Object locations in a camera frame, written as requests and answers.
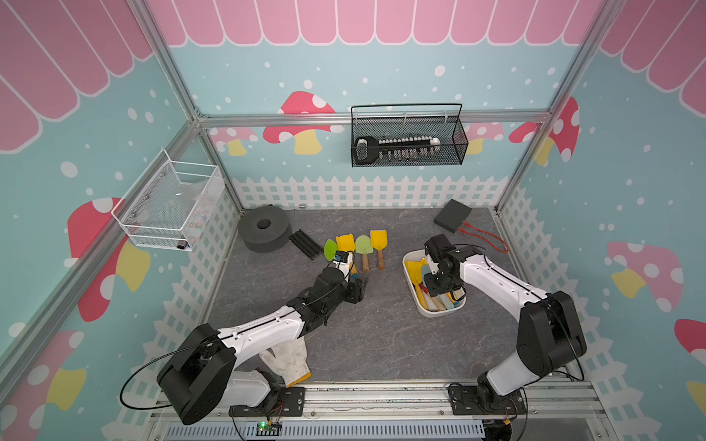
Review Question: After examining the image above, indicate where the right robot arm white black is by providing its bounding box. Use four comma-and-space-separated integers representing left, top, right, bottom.
424, 254, 588, 411

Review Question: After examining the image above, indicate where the white work glove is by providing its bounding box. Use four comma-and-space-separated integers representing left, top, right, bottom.
259, 337, 312, 388

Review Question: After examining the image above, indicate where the white plastic storage box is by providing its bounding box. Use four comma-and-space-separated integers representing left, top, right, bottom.
403, 250, 466, 318

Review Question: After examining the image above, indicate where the yellow shovel wooden handle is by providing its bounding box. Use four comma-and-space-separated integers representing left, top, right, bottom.
371, 230, 388, 270

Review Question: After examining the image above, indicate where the black flat box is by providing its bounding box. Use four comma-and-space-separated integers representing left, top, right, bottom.
433, 200, 472, 233

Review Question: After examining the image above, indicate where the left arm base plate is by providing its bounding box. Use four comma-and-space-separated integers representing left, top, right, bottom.
228, 387, 306, 418

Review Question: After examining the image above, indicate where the black socket holder tool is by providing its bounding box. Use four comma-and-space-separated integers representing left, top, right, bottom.
351, 136, 441, 165

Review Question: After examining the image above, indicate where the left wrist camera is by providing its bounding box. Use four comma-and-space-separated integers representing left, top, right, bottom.
332, 251, 357, 277

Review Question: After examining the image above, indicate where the pale green trowel wooden handle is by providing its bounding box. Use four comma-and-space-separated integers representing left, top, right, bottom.
355, 235, 373, 273

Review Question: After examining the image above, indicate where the black wire mesh basket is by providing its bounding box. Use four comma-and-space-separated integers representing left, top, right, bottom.
350, 103, 469, 167

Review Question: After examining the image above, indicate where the white wire mesh basket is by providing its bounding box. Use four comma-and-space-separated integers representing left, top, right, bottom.
111, 151, 225, 252

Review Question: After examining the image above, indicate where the black cable loop left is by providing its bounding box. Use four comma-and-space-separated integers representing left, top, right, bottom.
120, 344, 213, 412

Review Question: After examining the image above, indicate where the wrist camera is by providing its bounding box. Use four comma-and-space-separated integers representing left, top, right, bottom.
425, 234, 455, 264
332, 251, 357, 277

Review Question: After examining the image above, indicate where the grey slotted cable duct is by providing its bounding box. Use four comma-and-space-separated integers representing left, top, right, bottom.
165, 419, 486, 440

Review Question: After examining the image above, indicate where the bright green trowel wooden handle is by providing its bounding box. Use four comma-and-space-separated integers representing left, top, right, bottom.
324, 239, 338, 262

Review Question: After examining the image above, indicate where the red cable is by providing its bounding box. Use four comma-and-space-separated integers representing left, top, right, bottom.
459, 221, 511, 255

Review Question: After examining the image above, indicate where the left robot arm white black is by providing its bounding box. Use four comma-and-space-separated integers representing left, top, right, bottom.
157, 266, 367, 426

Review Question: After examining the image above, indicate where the black aluminium extrusion bar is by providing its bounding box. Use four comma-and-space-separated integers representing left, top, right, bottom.
289, 230, 324, 260

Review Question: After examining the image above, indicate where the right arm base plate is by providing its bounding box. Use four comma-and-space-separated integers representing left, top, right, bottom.
447, 382, 527, 417

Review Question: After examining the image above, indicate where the small green circuit board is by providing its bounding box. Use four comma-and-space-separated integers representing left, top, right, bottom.
256, 422, 282, 437

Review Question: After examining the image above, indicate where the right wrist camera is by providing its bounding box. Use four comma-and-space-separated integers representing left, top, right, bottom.
425, 234, 455, 264

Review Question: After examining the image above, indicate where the yellow tool in box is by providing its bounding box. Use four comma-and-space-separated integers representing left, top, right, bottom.
406, 261, 428, 311

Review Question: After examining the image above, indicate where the dark grey foam roll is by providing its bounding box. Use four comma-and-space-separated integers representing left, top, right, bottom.
237, 205, 293, 254

